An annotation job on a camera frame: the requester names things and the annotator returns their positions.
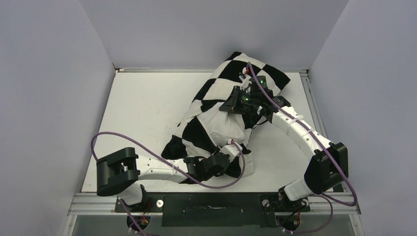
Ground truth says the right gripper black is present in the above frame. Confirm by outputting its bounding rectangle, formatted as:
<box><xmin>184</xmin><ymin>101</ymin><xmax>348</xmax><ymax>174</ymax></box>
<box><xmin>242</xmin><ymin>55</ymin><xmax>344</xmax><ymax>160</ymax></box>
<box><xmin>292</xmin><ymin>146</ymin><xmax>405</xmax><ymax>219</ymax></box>
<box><xmin>220</xmin><ymin>85</ymin><xmax>260</xmax><ymax>114</ymax></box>

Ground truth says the white pillow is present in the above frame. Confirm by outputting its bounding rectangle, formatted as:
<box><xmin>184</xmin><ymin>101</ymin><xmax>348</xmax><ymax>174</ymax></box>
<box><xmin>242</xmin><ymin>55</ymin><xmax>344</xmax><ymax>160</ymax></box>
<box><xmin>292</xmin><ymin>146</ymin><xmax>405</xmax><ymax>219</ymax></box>
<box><xmin>197</xmin><ymin>102</ymin><xmax>252</xmax><ymax>147</ymax></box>

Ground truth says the black white checkered pillowcase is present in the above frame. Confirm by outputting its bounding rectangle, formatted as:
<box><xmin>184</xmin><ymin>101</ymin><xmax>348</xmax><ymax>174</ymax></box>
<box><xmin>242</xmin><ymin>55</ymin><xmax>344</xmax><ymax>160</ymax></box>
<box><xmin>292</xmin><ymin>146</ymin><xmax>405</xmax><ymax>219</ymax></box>
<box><xmin>161</xmin><ymin>52</ymin><xmax>290</xmax><ymax>177</ymax></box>

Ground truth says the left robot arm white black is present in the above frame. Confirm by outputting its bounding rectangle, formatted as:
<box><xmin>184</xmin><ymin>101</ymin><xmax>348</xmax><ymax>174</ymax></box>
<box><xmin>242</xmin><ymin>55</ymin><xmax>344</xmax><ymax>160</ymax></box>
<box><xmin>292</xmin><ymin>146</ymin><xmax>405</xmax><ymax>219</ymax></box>
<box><xmin>96</xmin><ymin>144</ymin><xmax>241</xmax><ymax>211</ymax></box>

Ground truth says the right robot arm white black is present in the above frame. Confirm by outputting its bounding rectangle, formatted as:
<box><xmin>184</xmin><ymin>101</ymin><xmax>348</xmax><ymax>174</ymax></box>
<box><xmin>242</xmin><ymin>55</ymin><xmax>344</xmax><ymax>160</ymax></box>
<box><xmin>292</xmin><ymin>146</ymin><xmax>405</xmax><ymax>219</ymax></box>
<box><xmin>219</xmin><ymin>76</ymin><xmax>349</xmax><ymax>210</ymax></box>

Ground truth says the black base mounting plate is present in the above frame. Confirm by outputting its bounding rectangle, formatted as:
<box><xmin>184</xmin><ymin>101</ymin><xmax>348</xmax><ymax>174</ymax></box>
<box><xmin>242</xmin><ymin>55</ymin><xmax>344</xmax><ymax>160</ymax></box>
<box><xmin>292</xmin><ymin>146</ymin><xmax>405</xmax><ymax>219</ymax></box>
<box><xmin>127</xmin><ymin>192</ymin><xmax>310</xmax><ymax>228</ymax></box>

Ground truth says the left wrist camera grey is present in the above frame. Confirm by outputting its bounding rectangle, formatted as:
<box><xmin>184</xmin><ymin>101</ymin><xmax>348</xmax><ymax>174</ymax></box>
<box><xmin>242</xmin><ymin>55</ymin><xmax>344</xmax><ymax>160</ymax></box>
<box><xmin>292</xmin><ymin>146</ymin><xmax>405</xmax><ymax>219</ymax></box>
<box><xmin>220</xmin><ymin>143</ymin><xmax>242</xmax><ymax>162</ymax></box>

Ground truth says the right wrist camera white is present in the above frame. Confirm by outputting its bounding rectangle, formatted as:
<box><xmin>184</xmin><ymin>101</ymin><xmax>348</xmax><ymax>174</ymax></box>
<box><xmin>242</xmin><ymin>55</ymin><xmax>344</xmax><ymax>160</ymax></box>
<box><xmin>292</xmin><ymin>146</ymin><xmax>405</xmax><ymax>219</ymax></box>
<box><xmin>239</xmin><ymin>67</ymin><xmax>252</xmax><ymax>90</ymax></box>

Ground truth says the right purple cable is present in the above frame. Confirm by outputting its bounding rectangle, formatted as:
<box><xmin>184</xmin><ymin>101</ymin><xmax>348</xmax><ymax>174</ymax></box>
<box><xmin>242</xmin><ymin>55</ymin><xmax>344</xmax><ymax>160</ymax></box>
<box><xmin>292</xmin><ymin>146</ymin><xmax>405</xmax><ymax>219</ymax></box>
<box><xmin>246</xmin><ymin>61</ymin><xmax>358</xmax><ymax>234</ymax></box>

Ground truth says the purple cable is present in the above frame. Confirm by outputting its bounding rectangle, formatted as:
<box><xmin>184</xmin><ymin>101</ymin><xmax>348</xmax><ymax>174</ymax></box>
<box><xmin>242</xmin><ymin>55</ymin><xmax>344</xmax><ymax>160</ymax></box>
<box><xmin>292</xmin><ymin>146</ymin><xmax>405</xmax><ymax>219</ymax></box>
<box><xmin>90</xmin><ymin>131</ymin><xmax>246</xmax><ymax>190</ymax></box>
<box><xmin>246</xmin><ymin>61</ymin><xmax>358</xmax><ymax>234</ymax></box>

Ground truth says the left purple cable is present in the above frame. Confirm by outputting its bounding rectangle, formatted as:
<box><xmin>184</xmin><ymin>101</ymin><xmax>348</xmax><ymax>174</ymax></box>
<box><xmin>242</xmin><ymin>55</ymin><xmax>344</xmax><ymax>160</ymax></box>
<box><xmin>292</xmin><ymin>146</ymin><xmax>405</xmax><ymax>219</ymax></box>
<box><xmin>90</xmin><ymin>131</ymin><xmax>246</xmax><ymax>190</ymax></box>

